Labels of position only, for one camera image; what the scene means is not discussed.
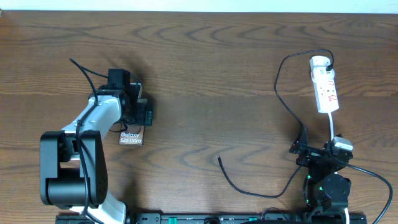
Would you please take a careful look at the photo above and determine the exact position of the black USB charging cable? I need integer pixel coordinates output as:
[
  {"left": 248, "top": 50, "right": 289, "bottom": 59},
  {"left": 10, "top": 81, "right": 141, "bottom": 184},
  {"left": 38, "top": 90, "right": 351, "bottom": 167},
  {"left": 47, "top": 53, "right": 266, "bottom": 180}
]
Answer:
[{"left": 216, "top": 49, "right": 335, "bottom": 199}]

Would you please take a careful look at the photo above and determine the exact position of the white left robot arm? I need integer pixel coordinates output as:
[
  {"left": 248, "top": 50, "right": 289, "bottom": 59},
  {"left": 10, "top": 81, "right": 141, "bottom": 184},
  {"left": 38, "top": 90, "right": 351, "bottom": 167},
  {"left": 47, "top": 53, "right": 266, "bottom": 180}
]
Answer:
[{"left": 40, "top": 82, "right": 152, "bottom": 223}]

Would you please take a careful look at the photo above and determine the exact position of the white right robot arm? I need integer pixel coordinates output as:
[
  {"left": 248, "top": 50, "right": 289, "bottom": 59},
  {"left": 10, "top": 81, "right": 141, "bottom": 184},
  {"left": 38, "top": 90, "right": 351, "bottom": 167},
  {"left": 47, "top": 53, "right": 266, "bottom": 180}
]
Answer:
[{"left": 289, "top": 125, "right": 353, "bottom": 223}]

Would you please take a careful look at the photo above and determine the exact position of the white USB charger adapter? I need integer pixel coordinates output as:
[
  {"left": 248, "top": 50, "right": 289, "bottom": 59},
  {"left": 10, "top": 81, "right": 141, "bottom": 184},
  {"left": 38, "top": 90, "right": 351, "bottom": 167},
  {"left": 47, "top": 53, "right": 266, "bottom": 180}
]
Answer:
[{"left": 310, "top": 55, "right": 335, "bottom": 79}]

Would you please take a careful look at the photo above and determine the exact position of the white power strip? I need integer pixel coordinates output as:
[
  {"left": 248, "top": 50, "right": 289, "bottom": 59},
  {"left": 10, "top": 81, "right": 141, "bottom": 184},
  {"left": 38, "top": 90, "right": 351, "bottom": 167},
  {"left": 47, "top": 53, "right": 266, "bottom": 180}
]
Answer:
[{"left": 310, "top": 73, "right": 339, "bottom": 114}]

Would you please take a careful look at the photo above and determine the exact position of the white power strip cord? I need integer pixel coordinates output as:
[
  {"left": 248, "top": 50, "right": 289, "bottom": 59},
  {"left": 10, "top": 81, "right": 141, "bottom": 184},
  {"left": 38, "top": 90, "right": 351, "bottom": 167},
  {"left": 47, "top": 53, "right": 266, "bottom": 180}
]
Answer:
[{"left": 328, "top": 111, "right": 335, "bottom": 141}]

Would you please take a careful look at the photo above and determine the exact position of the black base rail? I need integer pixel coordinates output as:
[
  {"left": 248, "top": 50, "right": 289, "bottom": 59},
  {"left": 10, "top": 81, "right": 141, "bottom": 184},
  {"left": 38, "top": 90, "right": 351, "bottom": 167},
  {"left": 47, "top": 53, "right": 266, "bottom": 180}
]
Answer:
[{"left": 55, "top": 212, "right": 368, "bottom": 224}]

